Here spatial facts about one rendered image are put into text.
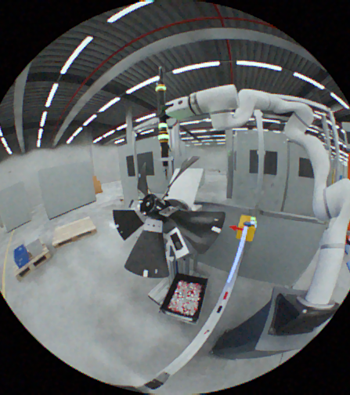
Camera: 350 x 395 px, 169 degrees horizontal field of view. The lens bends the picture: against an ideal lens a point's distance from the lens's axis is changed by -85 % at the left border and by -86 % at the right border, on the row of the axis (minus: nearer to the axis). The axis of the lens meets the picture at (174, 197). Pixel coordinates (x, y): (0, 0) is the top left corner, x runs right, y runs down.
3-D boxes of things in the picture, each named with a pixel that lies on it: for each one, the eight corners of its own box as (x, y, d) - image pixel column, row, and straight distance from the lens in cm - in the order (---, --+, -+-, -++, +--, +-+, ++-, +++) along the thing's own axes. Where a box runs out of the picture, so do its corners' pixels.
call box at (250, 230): (239, 227, 88) (241, 214, 83) (252, 230, 89) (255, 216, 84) (235, 240, 75) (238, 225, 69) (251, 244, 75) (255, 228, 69)
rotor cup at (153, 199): (154, 202, 74) (139, 193, 66) (174, 198, 66) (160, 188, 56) (151, 224, 70) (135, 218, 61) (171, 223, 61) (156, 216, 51)
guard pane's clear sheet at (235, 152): (139, 190, 199) (134, 131, 203) (326, 219, 151) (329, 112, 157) (139, 190, 198) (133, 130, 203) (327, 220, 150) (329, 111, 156)
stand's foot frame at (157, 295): (178, 266, 181) (178, 263, 175) (207, 279, 169) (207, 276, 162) (149, 297, 160) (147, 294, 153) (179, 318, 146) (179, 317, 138)
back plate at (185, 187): (135, 240, 102) (135, 239, 101) (164, 169, 111) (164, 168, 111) (192, 270, 73) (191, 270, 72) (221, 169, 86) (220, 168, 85)
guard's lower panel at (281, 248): (147, 236, 240) (139, 193, 203) (292, 284, 201) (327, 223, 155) (146, 237, 239) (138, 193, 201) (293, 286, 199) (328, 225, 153)
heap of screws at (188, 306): (178, 281, 70) (178, 277, 67) (203, 287, 69) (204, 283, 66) (164, 311, 63) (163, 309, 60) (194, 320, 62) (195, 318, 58)
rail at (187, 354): (237, 250, 97) (239, 242, 92) (242, 251, 97) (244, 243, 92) (159, 372, 65) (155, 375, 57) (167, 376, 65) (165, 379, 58)
